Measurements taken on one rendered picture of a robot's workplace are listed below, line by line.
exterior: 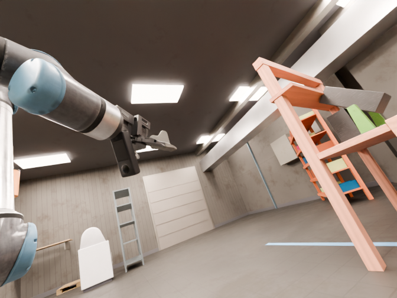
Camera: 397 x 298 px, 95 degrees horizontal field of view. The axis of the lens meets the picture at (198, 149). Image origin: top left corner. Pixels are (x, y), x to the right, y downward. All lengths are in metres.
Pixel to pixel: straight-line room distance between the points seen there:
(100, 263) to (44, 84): 5.26
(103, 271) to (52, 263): 2.96
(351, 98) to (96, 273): 5.61
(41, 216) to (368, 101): 8.63
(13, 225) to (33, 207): 7.79
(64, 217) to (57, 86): 7.90
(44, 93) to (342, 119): 2.35
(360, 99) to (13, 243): 2.49
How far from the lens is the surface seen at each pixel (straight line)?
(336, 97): 2.42
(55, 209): 8.35
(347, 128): 2.39
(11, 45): 0.52
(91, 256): 5.53
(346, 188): 4.63
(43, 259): 8.26
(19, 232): 0.75
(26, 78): 0.42
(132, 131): 0.52
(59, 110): 0.41
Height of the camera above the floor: 0.71
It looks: 19 degrees up
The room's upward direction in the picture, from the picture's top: 19 degrees counter-clockwise
